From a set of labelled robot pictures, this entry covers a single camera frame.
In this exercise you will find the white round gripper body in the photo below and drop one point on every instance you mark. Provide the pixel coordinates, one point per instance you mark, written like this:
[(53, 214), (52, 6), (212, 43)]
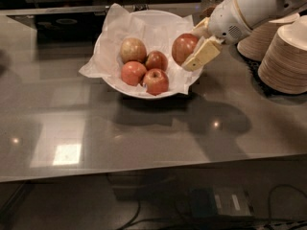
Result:
[(224, 20)]

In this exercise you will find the black induction cooktop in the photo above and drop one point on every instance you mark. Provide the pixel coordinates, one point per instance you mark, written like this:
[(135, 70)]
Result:
[(72, 26)]

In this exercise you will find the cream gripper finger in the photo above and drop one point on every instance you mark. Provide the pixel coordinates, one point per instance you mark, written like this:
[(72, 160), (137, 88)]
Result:
[(201, 29), (206, 50)]

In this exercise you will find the paper plate stack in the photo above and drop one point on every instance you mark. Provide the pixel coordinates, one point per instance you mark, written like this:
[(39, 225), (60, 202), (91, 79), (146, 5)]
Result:
[(294, 34), (257, 44)]

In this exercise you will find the blue box under table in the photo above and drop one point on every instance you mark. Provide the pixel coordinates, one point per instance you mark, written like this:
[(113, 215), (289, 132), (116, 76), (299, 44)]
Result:
[(221, 202)]

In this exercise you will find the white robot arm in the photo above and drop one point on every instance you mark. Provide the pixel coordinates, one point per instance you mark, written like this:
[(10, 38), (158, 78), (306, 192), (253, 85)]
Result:
[(259, 12)]

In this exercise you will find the white ceramic bowl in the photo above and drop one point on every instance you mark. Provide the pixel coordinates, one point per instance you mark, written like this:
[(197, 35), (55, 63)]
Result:
[(128, 90)]

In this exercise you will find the dark red apple centre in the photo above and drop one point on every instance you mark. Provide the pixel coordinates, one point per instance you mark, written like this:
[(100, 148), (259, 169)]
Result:
[(156, 59)]

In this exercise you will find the paper plate stack back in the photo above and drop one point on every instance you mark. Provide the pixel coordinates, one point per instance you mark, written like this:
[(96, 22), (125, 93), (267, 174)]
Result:
[(257, 44)]

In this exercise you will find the white paper liner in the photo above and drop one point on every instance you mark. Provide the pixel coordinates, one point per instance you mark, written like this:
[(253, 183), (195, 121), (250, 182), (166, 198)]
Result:
[(153, 29)]

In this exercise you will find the yellowish apple back left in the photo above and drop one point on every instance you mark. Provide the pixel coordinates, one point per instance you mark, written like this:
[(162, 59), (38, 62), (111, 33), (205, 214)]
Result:
[(132, 49)]

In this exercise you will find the paper plate stack front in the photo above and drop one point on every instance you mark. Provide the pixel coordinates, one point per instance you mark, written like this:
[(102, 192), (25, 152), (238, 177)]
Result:
[(294, 34)]

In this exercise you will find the black mat under plates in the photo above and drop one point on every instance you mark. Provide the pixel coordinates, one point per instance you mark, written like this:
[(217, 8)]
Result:
[(252, 67)]

